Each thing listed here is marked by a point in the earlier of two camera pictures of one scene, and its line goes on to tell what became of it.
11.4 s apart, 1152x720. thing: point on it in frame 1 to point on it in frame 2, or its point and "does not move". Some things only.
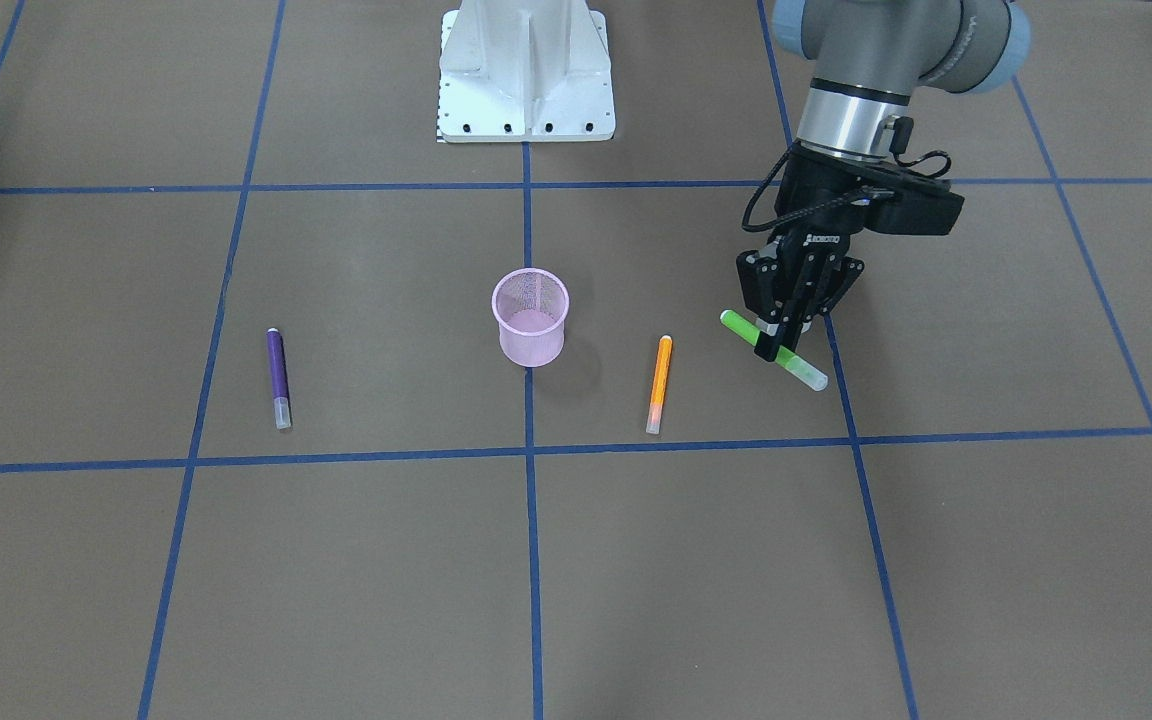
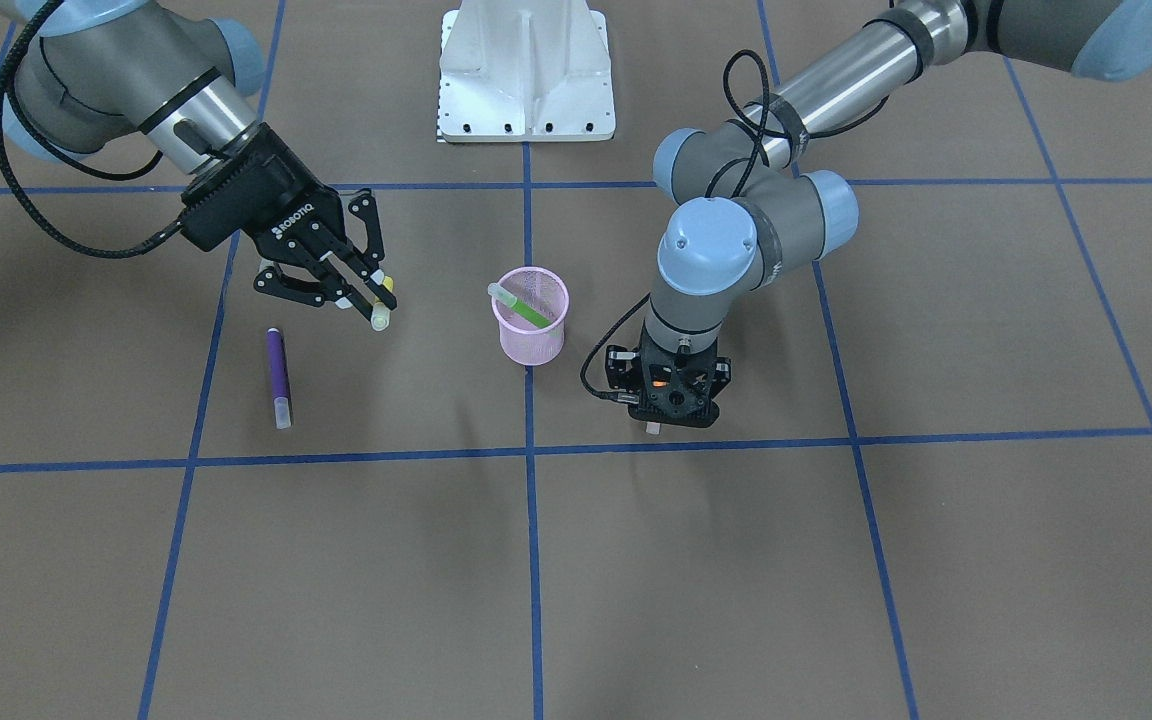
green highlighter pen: [787, 360] to [503, 295]
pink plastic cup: [530, 306] does not move
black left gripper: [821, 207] to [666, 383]
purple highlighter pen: [279, 380] does not move
